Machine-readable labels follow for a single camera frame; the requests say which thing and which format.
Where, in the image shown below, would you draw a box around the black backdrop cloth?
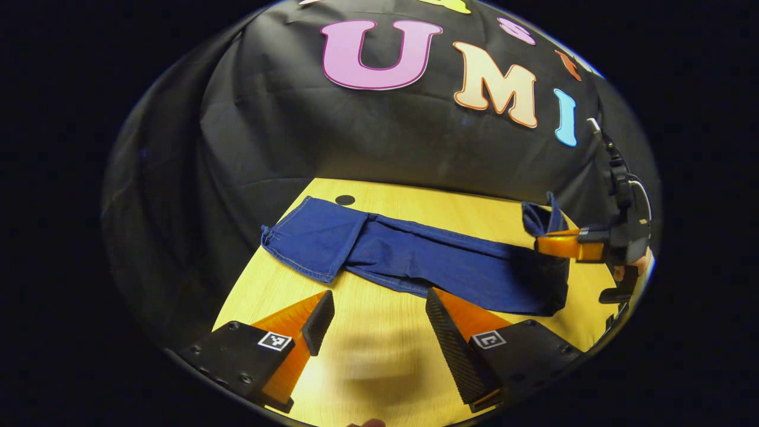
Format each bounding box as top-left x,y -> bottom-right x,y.
101,0 -> 662,350

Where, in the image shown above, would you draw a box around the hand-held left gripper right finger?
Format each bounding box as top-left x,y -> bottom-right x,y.
425,288 -> 585,414

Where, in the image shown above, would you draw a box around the blue jeans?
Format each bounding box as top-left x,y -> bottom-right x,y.
261,191 -> 571,316

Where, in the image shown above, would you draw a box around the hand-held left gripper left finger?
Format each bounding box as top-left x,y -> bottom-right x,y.
178,290 -> 336,414

